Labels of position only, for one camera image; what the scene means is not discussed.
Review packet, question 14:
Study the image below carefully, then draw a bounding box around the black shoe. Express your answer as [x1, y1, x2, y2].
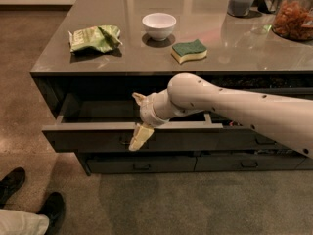
[38, 192, 66, 235]
[0, 167, 25, 209]

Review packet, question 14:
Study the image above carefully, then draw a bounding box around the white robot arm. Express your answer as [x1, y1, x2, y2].
[129, 73, 313, 158]

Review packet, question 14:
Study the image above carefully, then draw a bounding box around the crumpled green chip bag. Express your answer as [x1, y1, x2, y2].
[68, 25, 122, 53]

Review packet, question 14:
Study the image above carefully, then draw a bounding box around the white trouser leg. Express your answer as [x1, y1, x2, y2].
[0, 210, 50, 235]

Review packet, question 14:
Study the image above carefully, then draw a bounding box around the black shoe far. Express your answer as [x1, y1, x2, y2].
[0, 167, 25, 209]

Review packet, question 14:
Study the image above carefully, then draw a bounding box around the black shoe near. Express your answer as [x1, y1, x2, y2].
[38, 192, 66, 235]

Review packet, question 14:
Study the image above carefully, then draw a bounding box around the green yellow sponge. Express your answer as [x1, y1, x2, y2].
[171, 39, 207, 64]

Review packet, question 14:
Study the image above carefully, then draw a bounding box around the glass jar of snacks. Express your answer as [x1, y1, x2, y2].
[272, 0, 313, 41]

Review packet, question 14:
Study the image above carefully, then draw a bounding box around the white ceramic bowl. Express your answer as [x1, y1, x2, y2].
[142, 13, 176, 41]

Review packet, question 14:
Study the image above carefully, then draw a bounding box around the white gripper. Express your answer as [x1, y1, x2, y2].
[129, 92, 167, 151]

